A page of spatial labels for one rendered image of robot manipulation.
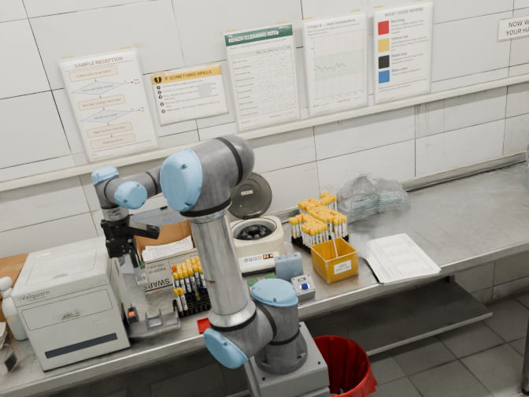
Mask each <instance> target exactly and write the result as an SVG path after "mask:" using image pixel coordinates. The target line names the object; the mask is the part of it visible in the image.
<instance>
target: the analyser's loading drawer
mask: <svg viewBox="0 0 529 397"><path fill-rule="evenodd" d="M155 321H156V323H155V324H154V322H155ZM174 325H178V326H179V327H180V322H179V314H178V310H177V307H176V306H175V312H171V313H169V314H164V315H161V309H159V314H156V315H153V316H150V317H147V313H145V320H143V321H138V322H135V323H131V324H129V325H125V328H126V331H127V334H128V338H132V337H135V336H141V335H143V334H147V333H149V332H154V331H157V330H160V329H163V328H168V327H172V326H174Z"/></svg>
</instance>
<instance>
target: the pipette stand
mask: <svg viewBox="0 0 529 397"><path fill-rule="evenodd" d="M274 262H275V268H276V278H277V279H281V280H285V281H287V282H289V283H291V279H292V278H294V277H297V276H302V275H304V273H303V266H302V259H301V255H300V252H298V253H293V254H288V258H287V255H286V254H285V255H281V256H277V257H274Z"/></svg>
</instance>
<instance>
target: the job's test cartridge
mask: <svg viewBox="0 0 529 397"><path fill-rule="evenodd" d="M141 272H142V275H141V278H140V280H138V279H137V276H136V274H135V273H133V274H134V277H135V282H136V284H137V288H143V287H146V286H150V275H149V272H148V269H147V266H146V268H143V269H141Z"/></svg>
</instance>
